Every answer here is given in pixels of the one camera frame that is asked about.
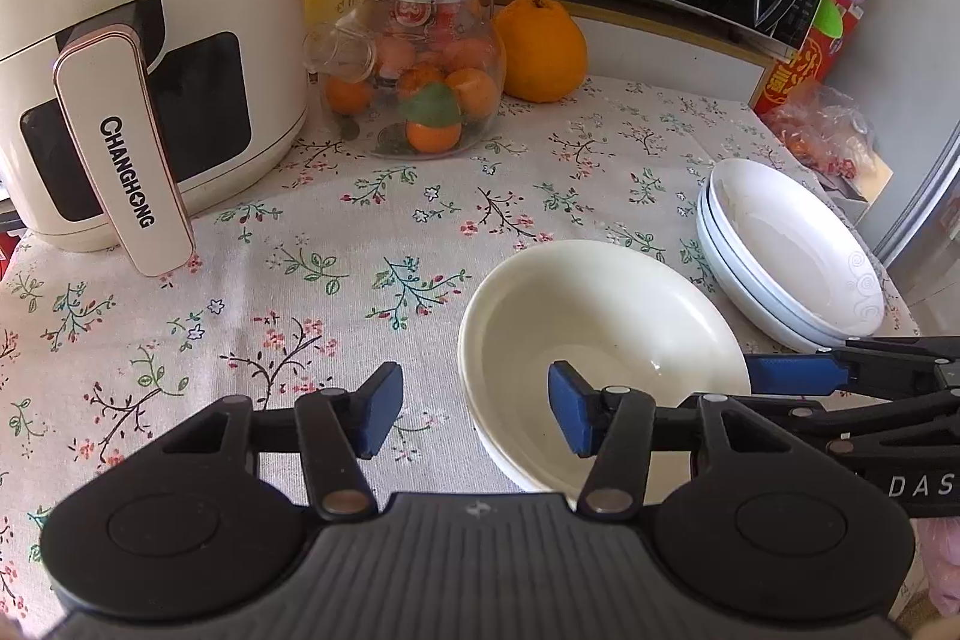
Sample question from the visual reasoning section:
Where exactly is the floral tablecloth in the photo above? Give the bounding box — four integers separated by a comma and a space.
0, 73, 923, 640

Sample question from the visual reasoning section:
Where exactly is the white swirl print plate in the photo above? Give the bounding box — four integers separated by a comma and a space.
705, 158, 886, 339

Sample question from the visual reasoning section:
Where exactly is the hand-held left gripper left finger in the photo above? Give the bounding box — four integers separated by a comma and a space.
161, 362, 404, 521

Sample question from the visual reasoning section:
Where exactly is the plastic bag of oranges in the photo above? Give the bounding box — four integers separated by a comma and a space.
765, 80, 878, 180

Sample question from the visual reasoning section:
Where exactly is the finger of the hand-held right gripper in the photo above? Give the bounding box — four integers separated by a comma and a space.
739, 385, 960, 461
745, 336, 960, 401

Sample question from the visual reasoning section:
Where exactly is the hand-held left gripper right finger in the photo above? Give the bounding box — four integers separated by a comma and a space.
547, 361, 807, 513

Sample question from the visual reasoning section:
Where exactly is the red printed carton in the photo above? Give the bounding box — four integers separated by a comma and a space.
752, 0, 875, 119

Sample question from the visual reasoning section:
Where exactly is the white refrigerator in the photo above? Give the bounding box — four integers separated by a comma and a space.
855, 0, 960, 341

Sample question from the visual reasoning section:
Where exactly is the white round bowl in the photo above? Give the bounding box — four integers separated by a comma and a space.
469, 400, 586, 513

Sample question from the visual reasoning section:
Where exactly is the glass jar of small oranges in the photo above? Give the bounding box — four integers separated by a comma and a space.
304, 0, 505, 161

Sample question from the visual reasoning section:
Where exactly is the large orange citrus fruit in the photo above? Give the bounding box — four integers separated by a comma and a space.
493, 0, 588, 104

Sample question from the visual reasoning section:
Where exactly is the wide cream bowl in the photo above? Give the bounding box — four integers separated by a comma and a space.
457, 238, 752, 513

